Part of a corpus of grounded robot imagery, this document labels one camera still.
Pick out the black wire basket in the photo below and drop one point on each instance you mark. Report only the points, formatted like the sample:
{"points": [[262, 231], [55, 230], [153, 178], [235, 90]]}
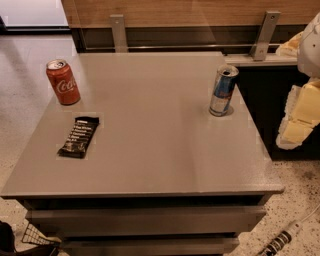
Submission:
{"points": [[34, 237]]}

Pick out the right metal bracket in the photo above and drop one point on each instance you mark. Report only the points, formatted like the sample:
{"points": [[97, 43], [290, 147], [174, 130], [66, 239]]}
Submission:
{"points": [[259, 49]]}

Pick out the white power strip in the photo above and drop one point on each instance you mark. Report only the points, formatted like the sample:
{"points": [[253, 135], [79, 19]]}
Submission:
{"points": [[285, 236]]}

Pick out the black snack bar wrapper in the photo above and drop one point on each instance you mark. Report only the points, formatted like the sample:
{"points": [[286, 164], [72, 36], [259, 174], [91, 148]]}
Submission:
{"points": [[79, 138]]}

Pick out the red coke can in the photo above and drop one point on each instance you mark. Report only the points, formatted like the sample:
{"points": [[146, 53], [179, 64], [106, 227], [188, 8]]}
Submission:
{"points": [[62, 81]]}

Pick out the metal bracket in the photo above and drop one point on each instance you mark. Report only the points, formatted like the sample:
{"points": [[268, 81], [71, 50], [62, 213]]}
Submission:
{"points": [[259, 49], [119, 33]]}

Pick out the left metal bracket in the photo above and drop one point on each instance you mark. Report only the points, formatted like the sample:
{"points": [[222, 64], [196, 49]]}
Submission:
{"points": [[119, 33]]}

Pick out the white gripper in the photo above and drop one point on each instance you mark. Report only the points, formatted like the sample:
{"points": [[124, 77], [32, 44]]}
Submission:
{"points": [[310, 50]]}

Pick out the grey drawer cabinet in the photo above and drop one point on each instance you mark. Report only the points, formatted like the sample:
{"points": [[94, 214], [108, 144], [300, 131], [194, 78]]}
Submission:
{"points": [[161, 176]]}

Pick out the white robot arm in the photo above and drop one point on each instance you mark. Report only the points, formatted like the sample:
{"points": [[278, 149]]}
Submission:
{"points": [[308, 57]]}

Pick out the blue silver redbull can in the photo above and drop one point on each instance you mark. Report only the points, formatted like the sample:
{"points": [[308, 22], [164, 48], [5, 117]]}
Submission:
{"points": [[225, 82]]}

